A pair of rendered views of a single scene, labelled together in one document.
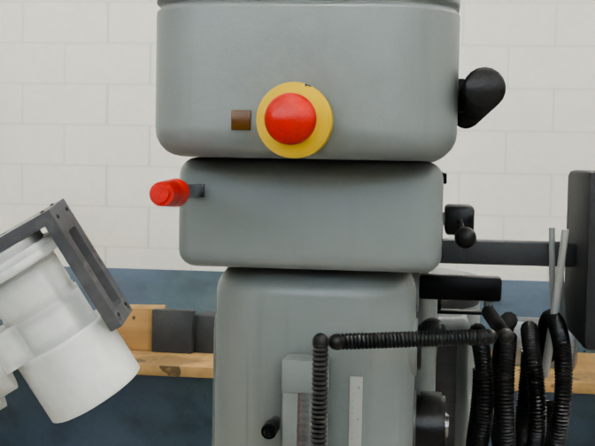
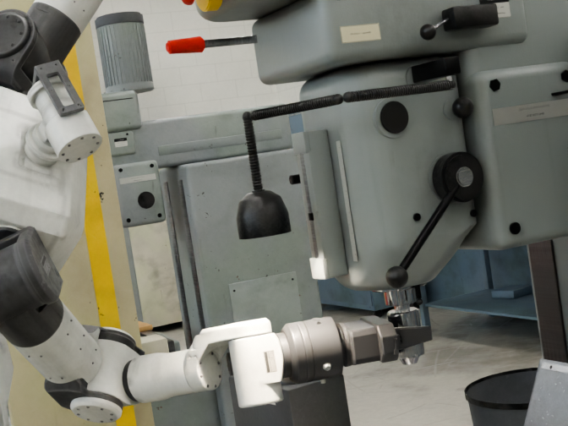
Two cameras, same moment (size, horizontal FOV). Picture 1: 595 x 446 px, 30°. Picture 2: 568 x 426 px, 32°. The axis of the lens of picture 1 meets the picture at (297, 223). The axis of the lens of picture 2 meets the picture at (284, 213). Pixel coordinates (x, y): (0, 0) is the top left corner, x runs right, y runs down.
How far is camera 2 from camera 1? 121 cm
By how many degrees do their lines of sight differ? 58
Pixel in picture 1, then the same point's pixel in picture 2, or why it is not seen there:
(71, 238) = (46, 77)
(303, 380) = (298, 145)
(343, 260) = (301, 65)
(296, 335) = (315, 119)
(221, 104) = not seen: outside the picture
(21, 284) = (37, 101)
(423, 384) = (481, 150)
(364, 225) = (303, 40)
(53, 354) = (46, 129)
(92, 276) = (51, 92)
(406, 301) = (364, 85)
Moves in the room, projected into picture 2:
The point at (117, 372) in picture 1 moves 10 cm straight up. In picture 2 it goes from (66, 135) to (54, 62)
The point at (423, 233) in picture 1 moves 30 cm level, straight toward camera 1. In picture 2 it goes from (321, 37) to (99, 57)
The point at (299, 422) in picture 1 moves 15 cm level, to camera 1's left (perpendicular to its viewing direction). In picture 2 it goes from (302, 172) to (249, 179)
